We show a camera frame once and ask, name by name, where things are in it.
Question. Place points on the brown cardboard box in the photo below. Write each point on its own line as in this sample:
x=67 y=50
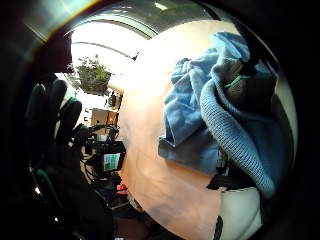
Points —
x=101 y=117

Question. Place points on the green potted plant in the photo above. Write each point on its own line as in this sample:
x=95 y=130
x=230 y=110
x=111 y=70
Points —
x=94 y=76

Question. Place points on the black camera with small screen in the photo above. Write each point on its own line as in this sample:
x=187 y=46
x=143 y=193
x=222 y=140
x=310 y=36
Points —
x=108 y=156

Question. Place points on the small red object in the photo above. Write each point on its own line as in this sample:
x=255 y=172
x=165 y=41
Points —
x=122 y=188

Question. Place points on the blue knit garment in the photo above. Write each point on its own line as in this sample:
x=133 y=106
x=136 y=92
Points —
x=200 y=126

